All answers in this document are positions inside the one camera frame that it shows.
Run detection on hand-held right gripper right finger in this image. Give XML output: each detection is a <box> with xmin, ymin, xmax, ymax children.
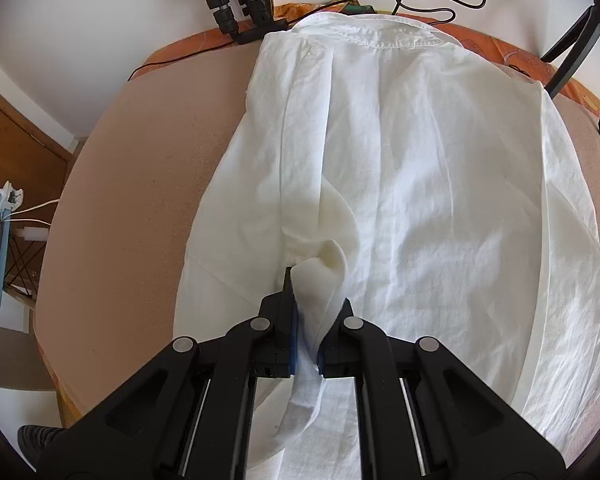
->
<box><xmin>316</xmin><ymin>297</ymin><xmax>566</xmax><ymax>480</ymax></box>

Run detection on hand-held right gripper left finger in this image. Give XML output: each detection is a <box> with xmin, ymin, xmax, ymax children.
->
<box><xmin>34</xmin><ymin>266</ymin><xmax>301</xmax><ymax>480</ymax></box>

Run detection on white long-sleeved shirt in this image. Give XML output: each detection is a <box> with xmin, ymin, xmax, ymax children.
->
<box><xmin>172</xmin><ymin>10</ymin><xmax>600</xmax><ymax>480</ymax></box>

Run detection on beige blanket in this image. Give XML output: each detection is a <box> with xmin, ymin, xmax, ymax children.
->
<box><xmin>32</xmin><ymin>35</ymin><xmax>600</xmax><ymax>466</ymax></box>

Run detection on wooden cabinet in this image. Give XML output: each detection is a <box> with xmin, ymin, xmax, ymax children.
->
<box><xmin>0</xmin><ymin>75</ymin><xmax>76</xmax><ymax>196</ymax></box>

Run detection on folded silver tripod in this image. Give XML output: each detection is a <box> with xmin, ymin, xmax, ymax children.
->
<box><xmin>205</xmin><ymin>0</ymin><xmax>291</xmax><ymax>43</ymax></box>

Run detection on orange floral bedsheet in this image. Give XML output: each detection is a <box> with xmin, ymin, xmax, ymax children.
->
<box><xmin>54</xmin><ymin>2</ymin><xmax>600</xmax><ymax>428</ymax></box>

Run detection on black mini tripod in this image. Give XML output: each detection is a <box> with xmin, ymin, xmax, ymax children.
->
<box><xmin>540</xmin><ymin>0</ymin><xmax>600</xmax><ymax>138</ymax></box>

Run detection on white charger cable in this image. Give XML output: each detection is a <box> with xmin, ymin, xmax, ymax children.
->
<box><xmin>2</xmin><ymin>185</ymin><xmax>61</xmax><ymax>243</ymax></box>

